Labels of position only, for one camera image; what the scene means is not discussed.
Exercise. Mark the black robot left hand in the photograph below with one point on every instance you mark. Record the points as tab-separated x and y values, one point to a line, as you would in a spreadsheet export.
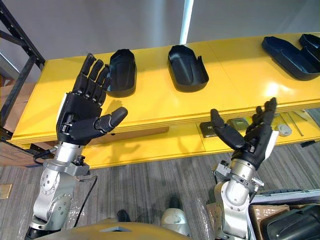
80	115

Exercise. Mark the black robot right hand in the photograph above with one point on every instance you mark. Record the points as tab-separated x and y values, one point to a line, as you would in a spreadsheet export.
255	142

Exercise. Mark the black plastic housing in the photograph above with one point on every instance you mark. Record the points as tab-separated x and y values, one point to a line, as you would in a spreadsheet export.
292	60
122	72
311	43
187	70
295	222

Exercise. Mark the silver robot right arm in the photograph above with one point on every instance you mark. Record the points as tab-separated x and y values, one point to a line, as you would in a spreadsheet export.
235	197

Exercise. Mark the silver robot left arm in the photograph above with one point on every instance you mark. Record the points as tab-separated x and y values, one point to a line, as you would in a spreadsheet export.
55	190

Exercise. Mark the yellow metal shelf unit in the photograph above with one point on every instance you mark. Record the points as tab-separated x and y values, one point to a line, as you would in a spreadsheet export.
237	75

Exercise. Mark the small dark square box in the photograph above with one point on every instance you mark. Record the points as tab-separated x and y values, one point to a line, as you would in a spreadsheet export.
237	123
207	130

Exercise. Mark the grey plastic bin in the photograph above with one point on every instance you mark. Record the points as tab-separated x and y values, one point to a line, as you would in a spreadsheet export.
287	196

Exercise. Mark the plain brown cardboard box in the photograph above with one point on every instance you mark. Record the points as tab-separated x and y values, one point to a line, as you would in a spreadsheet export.
17	105

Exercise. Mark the taped brown cardboard box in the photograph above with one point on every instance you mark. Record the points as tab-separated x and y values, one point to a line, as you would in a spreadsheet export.
267	212

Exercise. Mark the flat cardboard in plastic wrap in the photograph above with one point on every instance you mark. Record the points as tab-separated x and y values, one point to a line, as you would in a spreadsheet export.
215	220

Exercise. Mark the dark robot right foot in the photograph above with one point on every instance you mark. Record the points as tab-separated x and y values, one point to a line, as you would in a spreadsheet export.
174	202

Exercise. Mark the dark robot foot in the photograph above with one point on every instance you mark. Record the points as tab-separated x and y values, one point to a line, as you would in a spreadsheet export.
123	216
174	202

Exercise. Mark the small flat cardboard piece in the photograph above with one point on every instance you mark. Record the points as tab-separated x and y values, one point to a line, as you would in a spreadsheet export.
5	191

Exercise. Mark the dark robot left foot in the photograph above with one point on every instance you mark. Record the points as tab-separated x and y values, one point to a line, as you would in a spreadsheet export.
123	216

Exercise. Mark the silver robot right leg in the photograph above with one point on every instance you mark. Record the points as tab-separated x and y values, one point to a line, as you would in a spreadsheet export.
175	221

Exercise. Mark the white round pole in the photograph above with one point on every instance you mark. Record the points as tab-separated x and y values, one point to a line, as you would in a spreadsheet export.
187	20

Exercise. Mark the black metal shelf frame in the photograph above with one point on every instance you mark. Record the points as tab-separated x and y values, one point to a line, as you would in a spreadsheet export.
29	75
308	144

